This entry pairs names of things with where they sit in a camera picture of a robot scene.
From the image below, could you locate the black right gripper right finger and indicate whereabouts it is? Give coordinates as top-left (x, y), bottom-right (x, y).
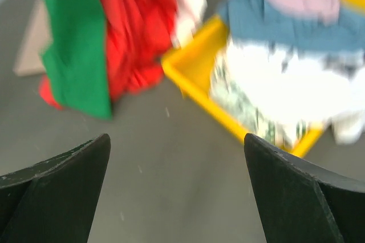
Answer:
top-left (244, 133), bottom-right (364, 242)

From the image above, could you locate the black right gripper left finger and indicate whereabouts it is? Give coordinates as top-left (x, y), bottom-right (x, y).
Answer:
top-left (1, 133), bottom-right (111, 243)

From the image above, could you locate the green tank top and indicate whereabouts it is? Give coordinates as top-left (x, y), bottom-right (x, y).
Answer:
top-left (40, 0), bottom-right (112, 119)

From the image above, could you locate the red tank top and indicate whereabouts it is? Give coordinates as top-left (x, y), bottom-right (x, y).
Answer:
top-left (38, 0), bottom-right (178, 111)

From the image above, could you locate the white tank top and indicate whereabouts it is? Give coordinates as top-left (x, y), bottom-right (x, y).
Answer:
top-left (171, 0), bottom-right (207, 47)

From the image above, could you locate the white patterned garment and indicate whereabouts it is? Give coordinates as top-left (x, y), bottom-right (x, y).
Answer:
top-left (210, 40), bottom-right (364, 148)

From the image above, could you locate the brown cardboard sheet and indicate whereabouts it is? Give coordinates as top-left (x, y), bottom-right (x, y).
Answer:
top-left (13, 0), bottom-right (52, 76)

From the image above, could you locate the yellow plastic bin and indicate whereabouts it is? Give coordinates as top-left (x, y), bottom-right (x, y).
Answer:
top-left (163, 0), bottom-right (364, 157)

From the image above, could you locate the blue garment in bin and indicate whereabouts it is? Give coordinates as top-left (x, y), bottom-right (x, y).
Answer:
top-left (218, 0), bottom-right (364, 52)

